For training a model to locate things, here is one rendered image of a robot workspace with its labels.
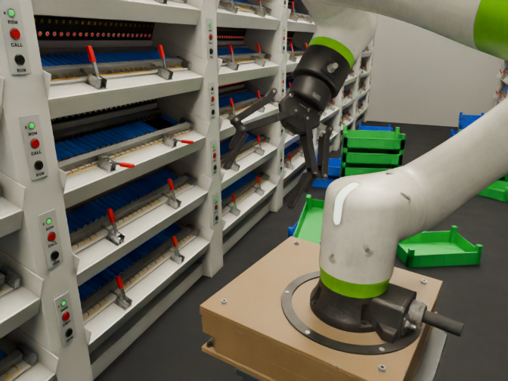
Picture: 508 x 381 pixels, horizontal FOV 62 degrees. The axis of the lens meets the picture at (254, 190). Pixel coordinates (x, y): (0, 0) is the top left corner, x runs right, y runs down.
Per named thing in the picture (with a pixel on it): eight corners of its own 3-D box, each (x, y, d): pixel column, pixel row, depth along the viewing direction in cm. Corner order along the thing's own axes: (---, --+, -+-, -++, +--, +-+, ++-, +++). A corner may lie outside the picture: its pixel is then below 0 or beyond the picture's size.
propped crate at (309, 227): (337, 270, 163) (336, 258, 157) (288, 260, 170) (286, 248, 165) (353, 212, 181) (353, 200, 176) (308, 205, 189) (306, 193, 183)
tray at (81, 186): (202, 148, 142) (210, 122, 138) (60, 211, 90) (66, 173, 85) (155, 122, 147) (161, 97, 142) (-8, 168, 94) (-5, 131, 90)
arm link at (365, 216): (413, 279, 77) (432, 181, 70) (358, 308, 68) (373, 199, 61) (357, 251, 86) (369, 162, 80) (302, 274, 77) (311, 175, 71)
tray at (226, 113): (275, 116, 202) (286, 89, 196) (215, 142, 150) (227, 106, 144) (240, 98, 207) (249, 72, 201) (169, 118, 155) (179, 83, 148)
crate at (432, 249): (452, 241, 186) (455, 224, 184) (479, 264, 167) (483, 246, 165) (387, 244, 183) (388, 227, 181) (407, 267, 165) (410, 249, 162)
